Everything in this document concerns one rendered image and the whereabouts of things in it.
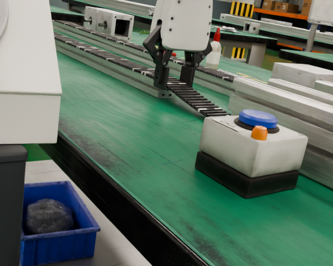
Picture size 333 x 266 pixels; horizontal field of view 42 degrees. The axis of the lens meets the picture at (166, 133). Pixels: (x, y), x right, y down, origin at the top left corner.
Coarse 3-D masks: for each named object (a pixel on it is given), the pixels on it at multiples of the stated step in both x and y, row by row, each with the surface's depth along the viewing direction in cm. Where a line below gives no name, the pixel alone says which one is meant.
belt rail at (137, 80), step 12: (60, 48) 109; (72, 48) 103; (84, 60) 99; (96, 60) 94; (108, 72) 90; (120, 72) 88; (132, 72) 83; (132, 84) 83; (144, 84) 81; (156, 96) 77; (168, 96) 78
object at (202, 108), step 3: (195, 108) 68; (198, 108) 69; (201, 108) 69; (204, 108) 69; (207, 108) 69; (210, 108) 69; (213, 108) 70; (216, 108) 70; (219, 108) 70; (198, 111) 68; (201, 111) 68
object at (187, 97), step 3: (180, 96) 71; (183, 96) 71; (186, 96) 72; (189, 96) 72; (192, 96) 72; (195, 96) 73; (198, 96) 73; (201, 96) 74; (183, 99) 71; (186, 99) 70; (189, 99) 71; (192, 99) 71; (195, 99) 72; (198, 99) 72; (201, 99) 73; (204, 99) 73
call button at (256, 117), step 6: (240, 114) 44; (246, 114) 44; (252, 114) 44; (258, 114) 44; (264, 114) 45; (270, 114) 45; (240, 120) 44; (246, 120) 43; (252, 120) 43; (258, 120) 43; (264, 120) 43; (270, 120) 43; (276, 120) 44; (264, 126) 43; (270, 126) 43
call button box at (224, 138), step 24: (216, 120) 44; (216, 144) 44; (240, 144) 41; (264, 144) 40; (288, 144) 42; (216, 168) 44; (240, 168) 42; (264, 168) 41; (288, 168) 44; (240, 192) 42; (264, 192) 43
